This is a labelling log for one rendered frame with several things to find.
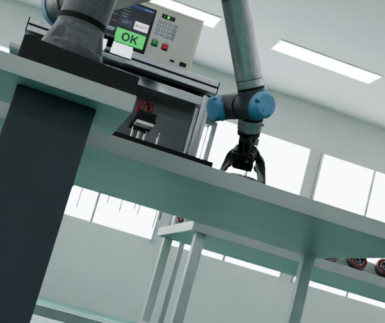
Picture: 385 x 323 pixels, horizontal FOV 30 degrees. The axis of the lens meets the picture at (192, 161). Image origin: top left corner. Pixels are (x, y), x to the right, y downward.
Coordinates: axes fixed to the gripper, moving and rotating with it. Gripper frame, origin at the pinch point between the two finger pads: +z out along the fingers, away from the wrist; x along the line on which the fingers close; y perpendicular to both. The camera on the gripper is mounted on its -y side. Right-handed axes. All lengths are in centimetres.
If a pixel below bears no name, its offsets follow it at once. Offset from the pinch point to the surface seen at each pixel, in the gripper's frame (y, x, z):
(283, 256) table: -94, 10, 90
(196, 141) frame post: -12.5, -19.8, -4.0
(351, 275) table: -106, 44, 99
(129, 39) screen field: -23, -51, -31
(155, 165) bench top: 28.7, -20.2, -15.6
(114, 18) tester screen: -25, -57, -37
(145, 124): -0.8, -34.5, -12.1
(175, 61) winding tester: -27, -35, -25
